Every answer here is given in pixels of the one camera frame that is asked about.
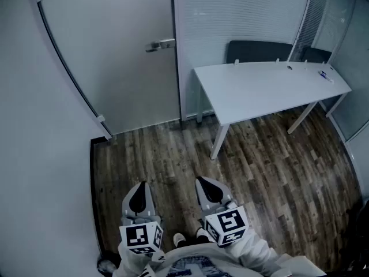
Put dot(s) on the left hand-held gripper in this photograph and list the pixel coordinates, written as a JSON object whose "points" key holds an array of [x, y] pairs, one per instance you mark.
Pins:
{"points": [[138, 235]]}

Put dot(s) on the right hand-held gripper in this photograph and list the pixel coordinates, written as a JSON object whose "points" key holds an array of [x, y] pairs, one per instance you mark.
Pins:
{"points": [[227, 224]]}

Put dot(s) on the frosted glass door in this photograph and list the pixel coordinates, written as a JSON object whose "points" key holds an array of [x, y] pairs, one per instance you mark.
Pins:
{"points": [[115, 68]]}

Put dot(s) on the person's left forearm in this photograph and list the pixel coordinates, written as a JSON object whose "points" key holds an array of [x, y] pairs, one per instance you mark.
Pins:
{"points": [[127, 260]]}

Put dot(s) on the person's right forearm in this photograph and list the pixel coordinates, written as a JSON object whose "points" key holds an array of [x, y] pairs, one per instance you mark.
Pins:
{"points": [[253, 250]]}

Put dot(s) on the white shoe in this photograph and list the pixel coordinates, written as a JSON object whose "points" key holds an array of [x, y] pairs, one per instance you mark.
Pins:
{"points": [[202, 233], [178, 238]]}

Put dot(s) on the person's white top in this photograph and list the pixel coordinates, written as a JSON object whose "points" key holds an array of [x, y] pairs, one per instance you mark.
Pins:
{"points": [[201, 252]]}

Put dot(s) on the white desk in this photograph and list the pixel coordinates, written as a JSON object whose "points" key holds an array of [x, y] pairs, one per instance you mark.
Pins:
{"points": [[259, 88]]}

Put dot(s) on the large black desk divider panel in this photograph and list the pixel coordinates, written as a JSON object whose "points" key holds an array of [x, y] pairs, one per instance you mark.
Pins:
{"points": [[259, 52]]}

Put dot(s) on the blue and white marker pen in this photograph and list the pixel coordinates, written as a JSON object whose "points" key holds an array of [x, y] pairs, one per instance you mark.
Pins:
{"points": [[325, 76]]}

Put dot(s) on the small black desk divider panel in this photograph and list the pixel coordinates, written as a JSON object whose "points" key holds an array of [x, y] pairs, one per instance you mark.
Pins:
{"points": [[317, 56]]}

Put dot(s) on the narrow glass partition with blinds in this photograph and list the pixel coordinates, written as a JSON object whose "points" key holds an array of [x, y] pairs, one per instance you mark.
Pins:
{"points": [[323, 13]]}

